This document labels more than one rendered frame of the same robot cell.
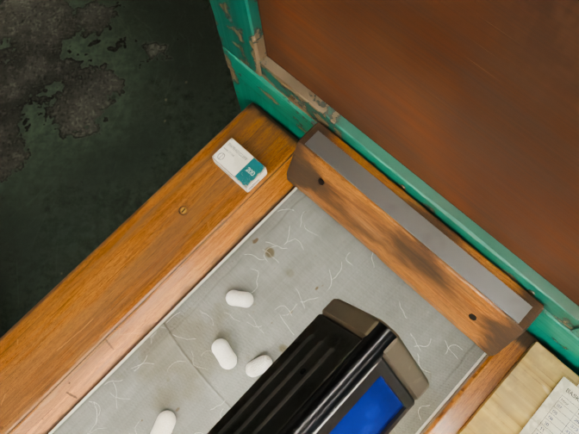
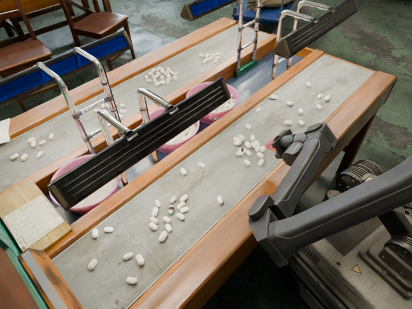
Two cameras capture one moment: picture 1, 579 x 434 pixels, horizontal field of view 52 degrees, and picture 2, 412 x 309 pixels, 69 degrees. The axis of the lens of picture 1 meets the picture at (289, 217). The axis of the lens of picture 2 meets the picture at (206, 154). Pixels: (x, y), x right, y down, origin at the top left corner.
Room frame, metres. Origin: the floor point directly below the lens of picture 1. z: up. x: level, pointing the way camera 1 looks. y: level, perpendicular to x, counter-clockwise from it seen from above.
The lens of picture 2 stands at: (0.53, 0.26, 1.66)
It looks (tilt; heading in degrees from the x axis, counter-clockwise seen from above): 47 degrees down; 171
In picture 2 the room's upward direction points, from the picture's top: 3 degrees counter-clockwise
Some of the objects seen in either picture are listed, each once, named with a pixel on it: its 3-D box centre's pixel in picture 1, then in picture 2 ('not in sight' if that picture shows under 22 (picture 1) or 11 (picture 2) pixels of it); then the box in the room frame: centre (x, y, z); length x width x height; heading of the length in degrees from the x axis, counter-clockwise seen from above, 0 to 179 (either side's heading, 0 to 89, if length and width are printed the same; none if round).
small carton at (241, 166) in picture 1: (239, 164); not in sight; (0.31, 0.05, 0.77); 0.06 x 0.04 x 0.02; 35
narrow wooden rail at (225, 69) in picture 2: not in sight; (175, 103); (-0.75, 0.31, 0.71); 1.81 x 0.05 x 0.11; 125
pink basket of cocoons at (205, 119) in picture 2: not in sight; (212, 103); (-0.68, 0.50, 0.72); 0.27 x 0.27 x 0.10
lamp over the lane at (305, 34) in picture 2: not in sight; (320, 22); (-0.70, 1.01, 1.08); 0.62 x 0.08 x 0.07; 125
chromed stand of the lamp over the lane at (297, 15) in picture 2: not in sight; (298, 53); (-0.76, 0.96, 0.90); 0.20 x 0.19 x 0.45; 125
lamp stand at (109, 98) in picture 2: not in sight; (87, 110); (-0.53, -0.06, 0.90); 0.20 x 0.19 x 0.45; 125
